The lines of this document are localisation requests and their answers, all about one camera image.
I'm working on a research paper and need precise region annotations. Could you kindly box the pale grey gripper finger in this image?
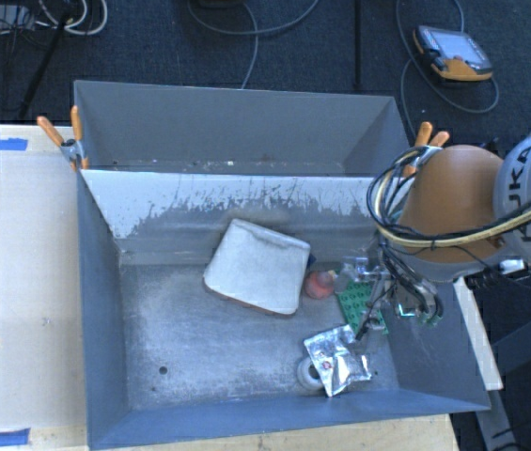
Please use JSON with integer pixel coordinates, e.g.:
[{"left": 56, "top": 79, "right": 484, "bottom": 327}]
[
  {"left": 339, "top": 257, "right": 379, "bottom": 283},
  {"left": 355, "top": 279, "right": 388, "bottom": 340}
]

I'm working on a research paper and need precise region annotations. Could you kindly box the green patterned packet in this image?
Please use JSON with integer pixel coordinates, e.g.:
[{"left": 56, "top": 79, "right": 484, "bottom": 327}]
[{"left": 335, "top": 279, "right": 390, "bottom": 336}]

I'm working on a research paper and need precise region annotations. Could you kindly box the grey metal bin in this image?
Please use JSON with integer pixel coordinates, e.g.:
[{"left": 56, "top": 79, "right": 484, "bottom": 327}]
[{"left": 72, "top": 80, "right": 492, "bottom": 451}]

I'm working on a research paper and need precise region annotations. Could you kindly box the red-orange toy fruit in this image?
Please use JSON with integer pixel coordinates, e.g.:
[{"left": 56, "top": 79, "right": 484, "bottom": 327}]
[{"left": 304, "top": 270, "right": 336, "bottom": 301}]

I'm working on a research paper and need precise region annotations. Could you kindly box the silver foil packet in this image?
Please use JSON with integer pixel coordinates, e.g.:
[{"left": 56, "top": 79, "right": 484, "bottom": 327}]
[{"left": 303, "top": 323, "right": 374, "bottom": 398}]

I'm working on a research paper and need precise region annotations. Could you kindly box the white ring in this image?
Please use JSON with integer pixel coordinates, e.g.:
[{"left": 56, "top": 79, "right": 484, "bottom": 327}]
[{"left": 296, "top": 356, "right": 326, "bottom": 392}]

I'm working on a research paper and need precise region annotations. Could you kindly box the white and brown block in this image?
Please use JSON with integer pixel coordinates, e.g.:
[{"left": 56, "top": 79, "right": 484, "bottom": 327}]
[{"left": 202, "top": 218, "right": 312, "bottom": 318}]

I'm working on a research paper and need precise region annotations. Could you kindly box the black cylinder on white bracket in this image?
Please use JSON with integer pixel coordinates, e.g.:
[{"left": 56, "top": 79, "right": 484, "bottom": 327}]
[{"left": 463, "top": 257, "right": 529, "bottom": 292}]

